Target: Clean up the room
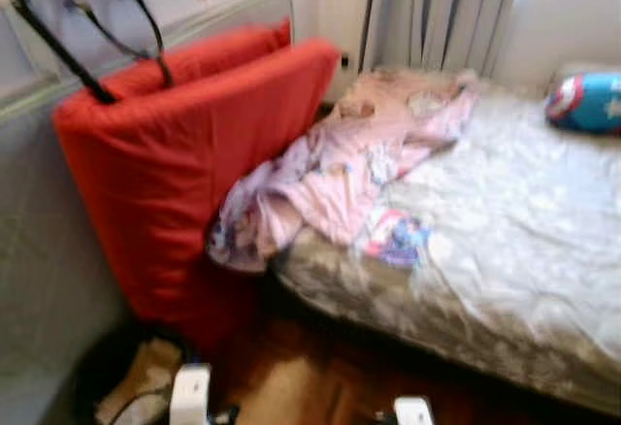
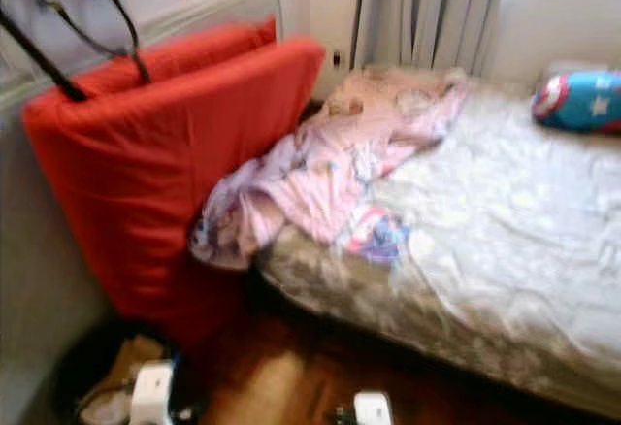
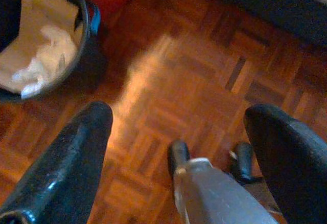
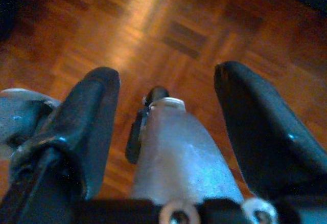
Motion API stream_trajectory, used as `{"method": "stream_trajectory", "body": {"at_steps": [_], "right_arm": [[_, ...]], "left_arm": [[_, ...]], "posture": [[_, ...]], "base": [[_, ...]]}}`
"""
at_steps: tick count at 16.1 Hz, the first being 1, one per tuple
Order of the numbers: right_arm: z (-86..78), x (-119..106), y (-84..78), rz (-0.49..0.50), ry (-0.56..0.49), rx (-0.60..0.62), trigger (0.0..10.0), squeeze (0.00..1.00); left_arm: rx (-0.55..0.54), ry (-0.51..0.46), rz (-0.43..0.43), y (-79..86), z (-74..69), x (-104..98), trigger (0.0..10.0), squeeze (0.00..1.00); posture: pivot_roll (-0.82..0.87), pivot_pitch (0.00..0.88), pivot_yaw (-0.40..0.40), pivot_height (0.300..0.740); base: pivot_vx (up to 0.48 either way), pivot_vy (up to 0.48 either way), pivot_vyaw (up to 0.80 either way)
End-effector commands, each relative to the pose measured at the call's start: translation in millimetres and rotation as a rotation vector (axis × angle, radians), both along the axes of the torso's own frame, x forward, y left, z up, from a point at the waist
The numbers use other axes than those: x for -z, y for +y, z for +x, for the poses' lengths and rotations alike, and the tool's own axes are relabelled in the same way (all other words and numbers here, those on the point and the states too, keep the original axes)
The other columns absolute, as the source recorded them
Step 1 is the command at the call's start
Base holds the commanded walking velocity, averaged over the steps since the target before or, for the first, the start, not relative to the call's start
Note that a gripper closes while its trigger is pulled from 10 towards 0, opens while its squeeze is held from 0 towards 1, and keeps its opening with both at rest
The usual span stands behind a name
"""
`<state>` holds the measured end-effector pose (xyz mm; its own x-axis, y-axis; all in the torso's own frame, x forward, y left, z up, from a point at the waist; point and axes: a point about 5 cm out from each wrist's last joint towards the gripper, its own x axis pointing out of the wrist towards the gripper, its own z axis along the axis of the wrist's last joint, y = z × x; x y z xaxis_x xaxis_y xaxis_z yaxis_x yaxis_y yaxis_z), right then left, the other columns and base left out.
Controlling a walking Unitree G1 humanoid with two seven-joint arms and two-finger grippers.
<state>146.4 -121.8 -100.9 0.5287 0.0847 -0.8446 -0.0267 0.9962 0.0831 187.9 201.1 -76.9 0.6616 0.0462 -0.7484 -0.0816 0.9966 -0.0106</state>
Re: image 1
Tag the small red cushion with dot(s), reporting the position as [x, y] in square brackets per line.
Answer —
[213, 56]

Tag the pink cartoon print blanket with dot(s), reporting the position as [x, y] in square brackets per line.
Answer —
[340, 173]

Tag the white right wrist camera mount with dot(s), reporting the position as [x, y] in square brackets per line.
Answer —
[413, 412]

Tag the black bin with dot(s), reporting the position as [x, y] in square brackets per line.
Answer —
[92, 376]

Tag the grey floral bed sheet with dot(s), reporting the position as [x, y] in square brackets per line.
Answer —
[514, 231]

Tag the grey curtain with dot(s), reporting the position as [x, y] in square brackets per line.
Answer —
[437, 13]

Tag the black pole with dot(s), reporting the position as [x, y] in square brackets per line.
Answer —
[58, 47]

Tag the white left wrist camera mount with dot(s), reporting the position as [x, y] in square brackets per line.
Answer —
[190, 396]

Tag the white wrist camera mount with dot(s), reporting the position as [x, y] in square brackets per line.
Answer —
[413, 412]
[190, 396]

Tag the large red mattress cushion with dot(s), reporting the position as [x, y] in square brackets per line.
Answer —
[175, 182]

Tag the blue shield print pillow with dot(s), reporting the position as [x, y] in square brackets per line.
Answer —
[587, 103]

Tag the colourful manga book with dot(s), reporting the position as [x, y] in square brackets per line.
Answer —
[396, 241]

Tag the beige crumpled paper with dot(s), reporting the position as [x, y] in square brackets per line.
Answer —
[146, 372]

